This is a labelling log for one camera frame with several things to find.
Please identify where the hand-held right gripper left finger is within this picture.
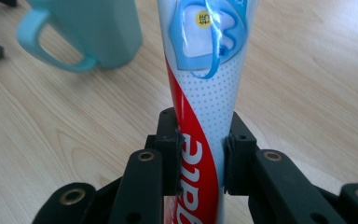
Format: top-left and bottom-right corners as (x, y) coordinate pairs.
(145, 106), (185, 197)

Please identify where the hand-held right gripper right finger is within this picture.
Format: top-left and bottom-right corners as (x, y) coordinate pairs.
(223, 111), (259, 196)

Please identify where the white red toothpaste tube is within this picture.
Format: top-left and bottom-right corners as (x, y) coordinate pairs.
(157, 0), (260, 224)

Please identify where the teal cup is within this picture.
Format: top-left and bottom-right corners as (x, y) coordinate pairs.
(16, 0), (144, 74)

